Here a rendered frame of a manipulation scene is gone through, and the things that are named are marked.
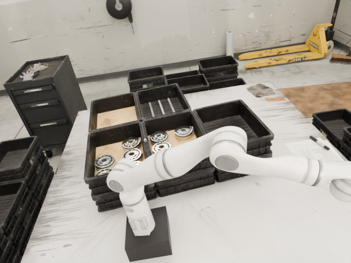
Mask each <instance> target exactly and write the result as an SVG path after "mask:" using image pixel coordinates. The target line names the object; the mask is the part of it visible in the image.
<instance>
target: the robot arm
mask: <svg viewBox="0 0 351 263"><path fill-rule="evenodd" d="M207 157H209V159H210V162H211V163H212V165H213V166H215V167H216V168H218V169H220V170H223V171H227V172H233V173H241V174H249V175H257V176H267V177H275V178H282V179H286V180H290V181H294V182H298V183H302V184H305V185H309V186H313V187H323V186H324V185H326V184H327V183H328V182H329V181H331V180H332V181H331V183H330V192H331V194H332V195H333V197H334V198H336V199H337V200H339V201H342V202H351V161H321V160H317V159H313V158H309V157H305V156H301V155H297V154H288V155H284V156H279V157H273V158H258V157H254V156H251V155H249V154H247V135H246V133H245V131H244V130H243V129H241V128H239V127H236V126H225V127H222V128H219V129H216V130H214V131H212V132H210V133H208V134H206V135H204V136H202V137H199V138H196V139H194V140H191V141H188V142H186V143H183V144H180V145H178V146H175V147H171V148H168V149H165V150H161V151H158V152H156V153H154V154H152V155H151V156H149V157H148V158H147V159H145V160H144V161H143V162H141V163H140V164H138V165H137V164H136V163H135V162H134V161H132V160H130V159H127V158H124V159H120V160H119V161H118V162H117V163H116V165H115V166H114V167H113V169H112V170H111V171H110V173H109V175H108V177H107V185H108V187H109V188H110V189H111V190H113V191H115V192H118V193H120V200H121V203H122V205H123V207H124V210H125V212H126V214H127V217H128V219H129V223H130V225H131V228H132V230H133V232H134V235H135V236H143V235H150V233H151V231H152V230H153V229H154V227H155V221H154V218H153V215H152V213H151V210H150V207H149V204H148V201H147V198H146V195H145V193H144V185H148V184H151V183H155V182H159V181H163V180H168V179H171V178H175V177H179V176H181V175H183V174H185V173H186V172H188V171H189V170H190V169H192V168H193V167H195V166H196V165H197V164H198V163H199V162H201V161H202V160H204V159H205V158H207Z"/></svg>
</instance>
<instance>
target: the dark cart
mask: <svg viewBox="0 0 351 263"><path fill-rule="evenodd" d="M39 62H40V63H48V66H47V67H48V68H46V69H43V70H41V71H39V72H37V73H39V74H38V75H36V76H35V77H33V78H32V79H31V80H24V81H23V78H20V76H24V75H21V73H25V74H27V73H26V71H27V70H28V68H30V66H32V67H33V65H34V64H38V63H39ZM3 86H4V87H5V89H6V91H7V93H8V95H9V97H10V99H11V101H12V103H13V105H14V106H15V108H16V110H17V112H18V114H19V116H20V118H21V120H22V122H23V124H24V126H25V128H26V129H27V131H28V133H29V135H30V136H37V138H38V140H37V141H38V142H39V145H40V146H42V148H43V151H45V154H46V156H47V157H48V158H50V157H52V150H54V149H60V148H65V145H66V143H67V140H68V137H69V135H70V133H71V130H72V127H73V124H74V122H75V119H76V117H77V114H78V111H84V110H87V107H86V104H85V101H84V98H83V95H82V92H81V90H80V87H79V84H78V81H77V78H76V75H75V73H74V70H73V67H72V64H71V61H70V59H69V55H63V56H57V57H50V58H43V59H37V60H32V61H26V62H25V63H24V64H23V65H22V66H21V67H20V68H19V69H18V70H17V71H16V72H15V73H14V74H13V75H12V76H11V77H10V78H9V79H8V80H7V81H6V82H5V83H4V84H3Z"/></svg>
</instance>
